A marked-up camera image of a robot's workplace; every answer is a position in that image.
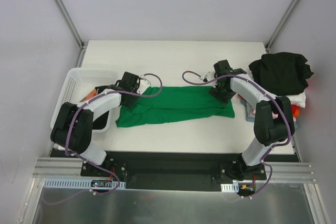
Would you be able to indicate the folded grey t shirt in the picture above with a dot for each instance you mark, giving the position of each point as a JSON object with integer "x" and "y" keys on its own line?
{"x": 249, "y": 111}

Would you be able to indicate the left aluminium frame post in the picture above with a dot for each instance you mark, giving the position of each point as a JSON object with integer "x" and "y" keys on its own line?
{"x": 69, "y": 23}

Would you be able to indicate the folded white t shirt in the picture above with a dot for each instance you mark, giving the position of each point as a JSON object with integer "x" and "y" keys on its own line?
{"x": 298, "y": 100}

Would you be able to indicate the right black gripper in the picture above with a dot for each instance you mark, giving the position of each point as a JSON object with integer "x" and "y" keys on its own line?
{"x": 220, "y": 94}

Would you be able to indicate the aluminium frame post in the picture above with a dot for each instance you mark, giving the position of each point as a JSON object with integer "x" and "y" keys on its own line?
{"x": 293, "y": 4}
{"x": 69, "y": 23}

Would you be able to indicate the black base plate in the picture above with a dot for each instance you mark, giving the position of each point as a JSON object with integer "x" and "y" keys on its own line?
{"x": 180, "y": 171}

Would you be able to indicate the aluminium front rail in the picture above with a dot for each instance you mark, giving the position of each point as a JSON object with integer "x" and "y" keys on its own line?
{"x": 61, "y": 167}

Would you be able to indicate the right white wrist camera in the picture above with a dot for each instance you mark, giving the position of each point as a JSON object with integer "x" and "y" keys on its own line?
{"x": 208, "y": 76}

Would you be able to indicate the right aluminium frame post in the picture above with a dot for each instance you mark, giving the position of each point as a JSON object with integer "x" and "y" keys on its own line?
{"x": 293, "y": 4}

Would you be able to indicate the folded light blue t shirt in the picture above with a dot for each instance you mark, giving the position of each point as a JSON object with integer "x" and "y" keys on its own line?
{"x": 294, "y": 119}

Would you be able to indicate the green t shirt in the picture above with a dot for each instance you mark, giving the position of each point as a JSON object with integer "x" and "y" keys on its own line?
{"x": 174, "y": 104}

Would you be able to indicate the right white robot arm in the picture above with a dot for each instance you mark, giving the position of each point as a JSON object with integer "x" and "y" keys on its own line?
{"x": 273, "y": 123}

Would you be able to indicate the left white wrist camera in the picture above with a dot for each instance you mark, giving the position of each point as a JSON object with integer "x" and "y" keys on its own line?
{"x": 144, "y": 83}

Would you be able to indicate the folded red t shirt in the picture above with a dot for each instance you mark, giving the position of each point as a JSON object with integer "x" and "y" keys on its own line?
{"x": 295, "y": 111}

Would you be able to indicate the folded black t shirt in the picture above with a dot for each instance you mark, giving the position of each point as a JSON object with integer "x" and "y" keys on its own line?
{"x": 283, "y": 73}

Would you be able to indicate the white plastic laundry basket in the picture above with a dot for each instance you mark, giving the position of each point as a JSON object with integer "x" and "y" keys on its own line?
{"x": 79, "y": 82}

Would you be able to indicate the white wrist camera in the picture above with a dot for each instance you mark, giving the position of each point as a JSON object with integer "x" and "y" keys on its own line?
{"x": 144, "y": 83}
{"x": 208, "y": 76}

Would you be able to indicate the black t shirt in basket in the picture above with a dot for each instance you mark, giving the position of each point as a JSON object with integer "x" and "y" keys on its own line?
{"x": 100, "y": 122}

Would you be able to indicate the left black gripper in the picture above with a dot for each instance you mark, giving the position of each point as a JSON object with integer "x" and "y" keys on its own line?
{"x": 126, "y": 100}

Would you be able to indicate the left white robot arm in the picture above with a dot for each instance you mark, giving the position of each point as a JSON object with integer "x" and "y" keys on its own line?
{"x": 76, "y": 122}

